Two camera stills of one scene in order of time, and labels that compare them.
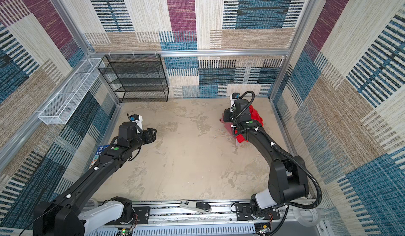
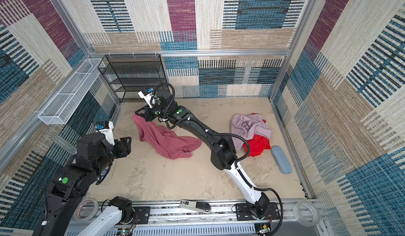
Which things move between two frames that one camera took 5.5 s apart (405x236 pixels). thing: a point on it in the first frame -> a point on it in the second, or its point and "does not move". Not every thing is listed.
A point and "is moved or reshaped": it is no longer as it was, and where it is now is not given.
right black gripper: (227, 112) -> (147, 115)
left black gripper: (150, 137) -> (124, 147)
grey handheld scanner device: (199, 206) does not move
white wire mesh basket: (58, 108) does not move
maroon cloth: (228, 125) -> (173, 146)
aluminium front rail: (170, 218) does not move
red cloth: (255, 116) is moved or reshaped
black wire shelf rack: (136, 77) does not move
